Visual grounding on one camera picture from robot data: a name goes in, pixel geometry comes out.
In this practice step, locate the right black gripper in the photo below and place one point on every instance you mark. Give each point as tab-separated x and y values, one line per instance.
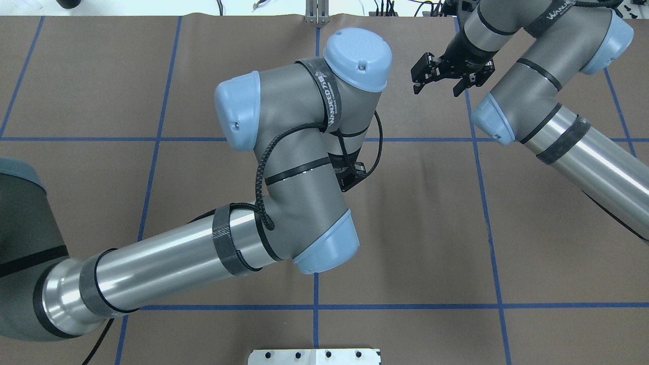
462	54

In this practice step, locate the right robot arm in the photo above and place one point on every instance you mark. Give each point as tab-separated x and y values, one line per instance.
522	106

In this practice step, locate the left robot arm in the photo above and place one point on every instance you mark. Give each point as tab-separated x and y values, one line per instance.
304	123

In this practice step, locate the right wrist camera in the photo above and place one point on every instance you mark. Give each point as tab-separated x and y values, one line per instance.
424	71

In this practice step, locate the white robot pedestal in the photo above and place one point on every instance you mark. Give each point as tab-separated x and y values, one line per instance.
316	356

